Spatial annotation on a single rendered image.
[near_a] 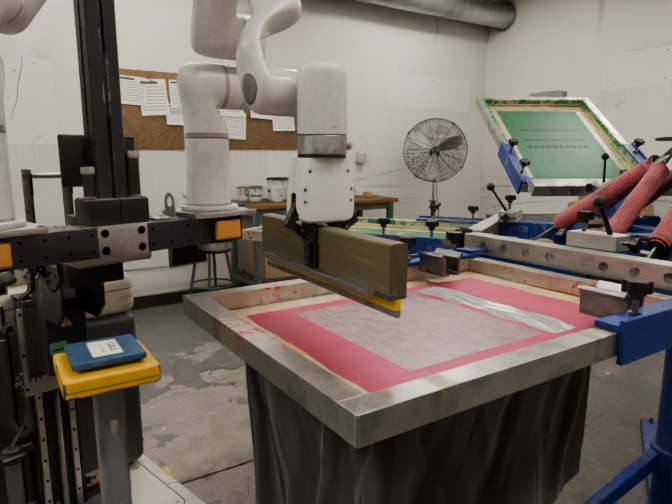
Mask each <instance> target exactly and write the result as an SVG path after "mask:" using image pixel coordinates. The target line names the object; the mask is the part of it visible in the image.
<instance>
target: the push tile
mask: <svg viewBox="0 0 672 504"><path fill-rule="evenodd" d="M64 351H65V354H66V356H67V359H68V361H69V363H70V366H71V368H72V370H73V371H79V370H84V369H89V368H95V367H100V366H105V365H110V364H115V363H120V362H125V361H130V360H135V359H141V358H145V357H146V356H147V352H146V351H145V350H144V349H143V347H142V346H141V345H140V344H139V343H138V341H137V340H136V339H135V338H134V337H133V335H132V334H126V335H120V336H114V337H108V338H102V339H96V340H90V341H85V342H79V343H73V344H67V345H64Z"/></svg>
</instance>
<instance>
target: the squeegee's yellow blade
mask: <svg viewBox="0 0 672 504"><path fill-rule="evenodd" d="M267 260H268V261H270V262H273V263H275V264H278V265H280V266H283V267H285V268H288V269H290V270H293V271H295V272H298V273H300V274H303V275H305V276H308V277H310V278H313V279H316V280H318V281H321V282H323V283H326V284H328V285H331V286H333V287H336V288H338V289H341V290H343V291H346V292H348V293H351V294H353V295H356V296H358V297H361V298H363V299H366V300H368V301H371V302H373V303H376V304H378V305H381V306H383V307H386V308H389V309H391V310H394V311H398V310H401V299H399V300H394V301H386V300H384V299H381V298H378V297H370V298H367V297H364V296H361V295H359V294H356V293H354V292H351V291H349V290H346V289H344V288H341V287H338V286H336V285H333V284H331V283H328V282H326V281H323V280H321V279H318V278H315V277H313V276H310V275H308V274H305V273H303V272H300V271H298V270H295V269H292V268H290V267H287V266H285V265H282V264H280V263H277V262H275V261H272V260H269V259H267Z"/></svg>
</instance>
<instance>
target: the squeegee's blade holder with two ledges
mask: <svg viewBox="0 0 672 504"><path fill-rule="evenodd" d="M263 257H264V258H267V259H269V260H272V261H275V262H277V263H280V264H282V265H285V266H287V267H290V268H292V269H295V270H298V271H300V272H303V273H305V274H308V275H310V276H313V277H315V278H318V279H321V280H323V281H326V282H328V283H331V284H333V285H336V286H338V287H341V288H344V289H346V290H349V291H351V292H354V293H356V294H359V295H361V296H364V297H367V298H370V297H376V296H375V290H376V289H373V288H370V287H368V286H365V285H362V284H359V283H357V282H354V281H351V280H348V279H346V278H343V277H340V276H337V275H334V274H332V273H329V272H326V271H323V270H321V269H318V268H317V269H313V268H310V267H308V266H306V265H305V264H304V263H301V262H298V261H296V260H293V259H290V258H287V257H285V256H282V255H279V254H276V253H274V252H271V251H263Z"/></svg>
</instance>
